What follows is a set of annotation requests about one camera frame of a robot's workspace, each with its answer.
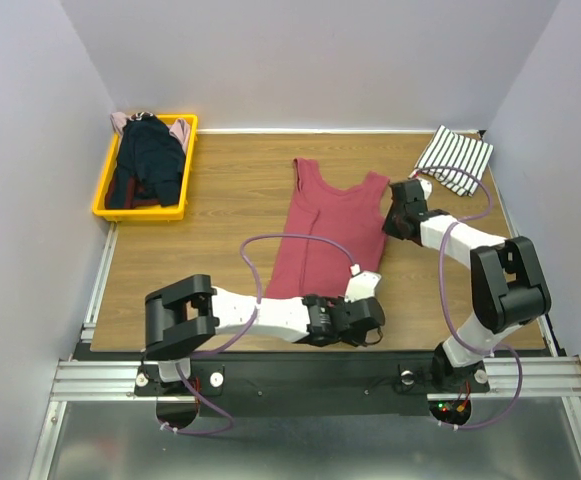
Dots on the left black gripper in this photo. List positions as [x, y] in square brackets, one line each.
[354, 340]

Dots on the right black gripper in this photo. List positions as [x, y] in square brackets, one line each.
[402, 195]

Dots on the black white striped tank top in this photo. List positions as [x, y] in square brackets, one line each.
[455, 160]

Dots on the maroon tank top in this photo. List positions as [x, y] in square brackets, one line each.
[327, 230]

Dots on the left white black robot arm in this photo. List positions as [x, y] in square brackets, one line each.
[181, 317]

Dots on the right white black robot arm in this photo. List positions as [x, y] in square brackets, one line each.
[508, 287]

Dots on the pale pink tank top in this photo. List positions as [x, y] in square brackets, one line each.
[180, 129]

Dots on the dark navy tank top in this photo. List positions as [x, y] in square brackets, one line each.
[149, 167]

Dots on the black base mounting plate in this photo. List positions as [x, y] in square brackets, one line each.
[279, 384]

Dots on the yellow plastic bin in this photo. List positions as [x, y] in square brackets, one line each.
[150, 213]

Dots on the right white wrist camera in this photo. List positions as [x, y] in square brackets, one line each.
[425, 184]

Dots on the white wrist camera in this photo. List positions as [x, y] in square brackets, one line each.
[425, 184]
[362, 284]

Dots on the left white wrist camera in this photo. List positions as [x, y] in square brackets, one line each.
[362, 284]

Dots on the aluminium extrusion frame rail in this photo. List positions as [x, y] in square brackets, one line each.
[79, 439]

